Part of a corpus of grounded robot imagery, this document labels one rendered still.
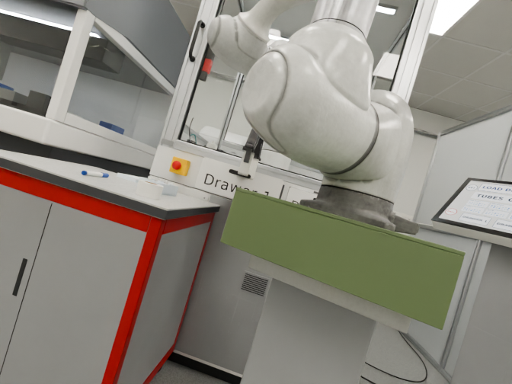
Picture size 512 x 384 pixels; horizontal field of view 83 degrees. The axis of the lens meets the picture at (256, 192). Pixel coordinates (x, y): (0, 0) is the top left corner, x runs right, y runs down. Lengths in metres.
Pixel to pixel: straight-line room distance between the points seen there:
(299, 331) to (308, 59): 0.47
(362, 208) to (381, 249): 0.15
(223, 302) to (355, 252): 1.00
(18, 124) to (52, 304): 0.80
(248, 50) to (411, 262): 0.63
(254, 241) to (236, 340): 0.99
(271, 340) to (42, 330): 0.62
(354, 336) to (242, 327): 0.88
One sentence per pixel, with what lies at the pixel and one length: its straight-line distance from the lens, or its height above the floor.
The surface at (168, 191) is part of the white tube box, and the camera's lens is 1.08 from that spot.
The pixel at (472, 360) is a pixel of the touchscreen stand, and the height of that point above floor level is 0.50.
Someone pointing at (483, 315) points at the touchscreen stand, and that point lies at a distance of 1.42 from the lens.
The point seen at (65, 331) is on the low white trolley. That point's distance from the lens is 0.96.
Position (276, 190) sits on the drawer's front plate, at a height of 0.89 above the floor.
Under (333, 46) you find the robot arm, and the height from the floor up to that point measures 1.10.
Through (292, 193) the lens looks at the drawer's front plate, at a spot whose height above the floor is 0.91.
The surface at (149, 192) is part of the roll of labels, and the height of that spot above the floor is 0.78.
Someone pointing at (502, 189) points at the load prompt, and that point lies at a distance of 1.51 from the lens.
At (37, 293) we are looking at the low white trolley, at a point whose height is 0.45.
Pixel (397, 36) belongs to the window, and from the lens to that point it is 1.57.
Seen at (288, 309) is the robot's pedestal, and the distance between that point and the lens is 0.60.
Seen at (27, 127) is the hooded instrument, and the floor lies 0.85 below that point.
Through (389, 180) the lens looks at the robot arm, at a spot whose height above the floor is 0.96.
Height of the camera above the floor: 0.86
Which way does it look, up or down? level
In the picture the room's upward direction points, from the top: 17 degrees clockwise
